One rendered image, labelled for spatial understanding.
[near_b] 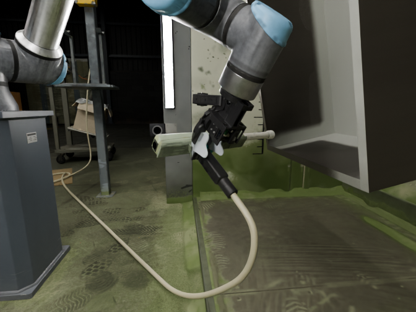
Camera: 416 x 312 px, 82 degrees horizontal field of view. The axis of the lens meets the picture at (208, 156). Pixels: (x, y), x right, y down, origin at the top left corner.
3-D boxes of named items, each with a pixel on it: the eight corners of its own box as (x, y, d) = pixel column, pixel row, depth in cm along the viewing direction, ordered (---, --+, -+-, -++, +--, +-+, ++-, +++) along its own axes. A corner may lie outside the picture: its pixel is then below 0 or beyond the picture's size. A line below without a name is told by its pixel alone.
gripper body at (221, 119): (214, 148, 56) (238, 103, 49) (195, 125, 60) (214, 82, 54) (236, 145, 61) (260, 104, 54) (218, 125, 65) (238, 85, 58)
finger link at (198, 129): (189, 144, 60) (207, 115, 56) (187, 140, 61) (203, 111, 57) (203, 145, 64) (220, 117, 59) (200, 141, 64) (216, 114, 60)
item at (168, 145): (196, 200, 49) (151, 128, 60) (188, 213, 51) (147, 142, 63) (313, 166, 79) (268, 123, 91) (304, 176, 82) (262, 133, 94)
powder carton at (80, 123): (75, 124, 324) (82, 95, 320) (109, 133, 338) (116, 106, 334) (64, 127, 274) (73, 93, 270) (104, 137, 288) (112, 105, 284)
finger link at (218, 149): (212, 168, 66) (223, 142, 60) (200, 153, 69) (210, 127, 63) (221, 165, 67) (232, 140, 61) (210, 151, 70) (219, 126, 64)
